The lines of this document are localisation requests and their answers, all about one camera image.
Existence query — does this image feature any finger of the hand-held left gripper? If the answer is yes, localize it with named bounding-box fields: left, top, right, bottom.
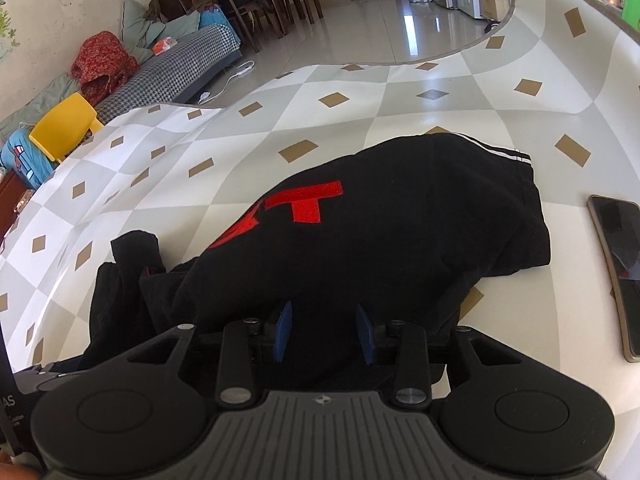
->
left=15, top=360, right=91, bottom=393

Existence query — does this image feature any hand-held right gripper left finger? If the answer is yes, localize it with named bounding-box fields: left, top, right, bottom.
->
left=127, top=301, right=296, bottom=408

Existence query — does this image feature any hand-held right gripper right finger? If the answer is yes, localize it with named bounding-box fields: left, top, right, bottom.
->
left=354, top=304, right=523, bottom=408

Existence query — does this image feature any black t-shirt with red print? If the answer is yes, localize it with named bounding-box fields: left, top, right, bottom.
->
left=89, top=132, right=552, bottom=411

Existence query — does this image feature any person's left hand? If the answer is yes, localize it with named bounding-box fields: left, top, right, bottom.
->
left=0, top=455, right=43, bottom=480

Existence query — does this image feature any blue cartoon cloth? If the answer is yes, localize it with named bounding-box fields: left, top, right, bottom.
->
left=0, top=127, right=56, bottom=191

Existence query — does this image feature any checkered vinyl tablecloth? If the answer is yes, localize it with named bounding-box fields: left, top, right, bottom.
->
left=0, top=0, right=640, bottom=480

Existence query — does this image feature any yellow plastic chair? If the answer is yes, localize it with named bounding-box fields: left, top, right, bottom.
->
left=29, top=92, right=105, bottom=163

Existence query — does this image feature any white power strip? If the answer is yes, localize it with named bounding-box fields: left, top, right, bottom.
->
left=197, top=60, right=256, bottom=106

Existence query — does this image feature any smartphone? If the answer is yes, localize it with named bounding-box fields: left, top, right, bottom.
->
left=586, top=194, right=640, bottom=363

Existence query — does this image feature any grey green blanket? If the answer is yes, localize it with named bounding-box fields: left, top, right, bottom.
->
left=0, top=70, right=81, bottom=126

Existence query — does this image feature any houndstooth sofa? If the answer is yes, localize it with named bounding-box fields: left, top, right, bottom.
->
left=95, top=24, right=243, bottom=123

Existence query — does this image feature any red patterned cloth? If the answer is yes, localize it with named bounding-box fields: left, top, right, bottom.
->
left=70, top=31, right=141, bottom=106

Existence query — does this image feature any teal cushion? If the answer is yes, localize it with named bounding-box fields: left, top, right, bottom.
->
left=120, top=0, right=201, bottom=56

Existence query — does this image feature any brown round-back chair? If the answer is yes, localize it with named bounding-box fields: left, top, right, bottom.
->
left=152, top=0, right=193, bottom=16

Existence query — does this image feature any green plant wall sticker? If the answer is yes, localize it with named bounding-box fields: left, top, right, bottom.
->
left=0, top=10, right=16, bottom=56

